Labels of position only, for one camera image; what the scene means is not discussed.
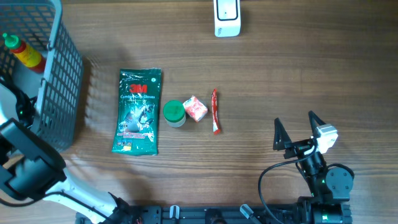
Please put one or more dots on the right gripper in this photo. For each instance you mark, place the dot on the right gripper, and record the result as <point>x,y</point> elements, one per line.
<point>282,141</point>

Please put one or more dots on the red sachet stick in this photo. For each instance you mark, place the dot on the red sachet stick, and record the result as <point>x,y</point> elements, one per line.
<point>214,105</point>

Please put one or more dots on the red tissue packet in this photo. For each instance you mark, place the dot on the red tissue packet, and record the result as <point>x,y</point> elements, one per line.
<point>195,108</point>

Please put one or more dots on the green lid jar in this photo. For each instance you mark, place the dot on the green lid jar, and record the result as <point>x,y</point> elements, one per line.
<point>174,113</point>

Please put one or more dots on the green 3M gloves packet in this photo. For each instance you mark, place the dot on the green 3M gloves packet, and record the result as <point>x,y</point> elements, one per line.
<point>138,112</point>

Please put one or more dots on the red yellow sauce bottle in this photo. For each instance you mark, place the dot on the red yellow sauce bottle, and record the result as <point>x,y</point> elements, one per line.
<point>26,54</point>

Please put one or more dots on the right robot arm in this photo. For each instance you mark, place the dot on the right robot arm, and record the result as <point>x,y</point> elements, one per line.
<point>329,185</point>

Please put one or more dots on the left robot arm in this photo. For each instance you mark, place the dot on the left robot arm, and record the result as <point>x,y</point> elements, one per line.
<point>41,173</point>

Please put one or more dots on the white barcode scanner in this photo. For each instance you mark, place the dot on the white barcode scanner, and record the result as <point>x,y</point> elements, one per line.
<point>227,18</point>

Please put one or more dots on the grey plastic mesh basket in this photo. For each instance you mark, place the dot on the grey plastic mesh basket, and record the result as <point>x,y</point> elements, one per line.
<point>57,89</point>

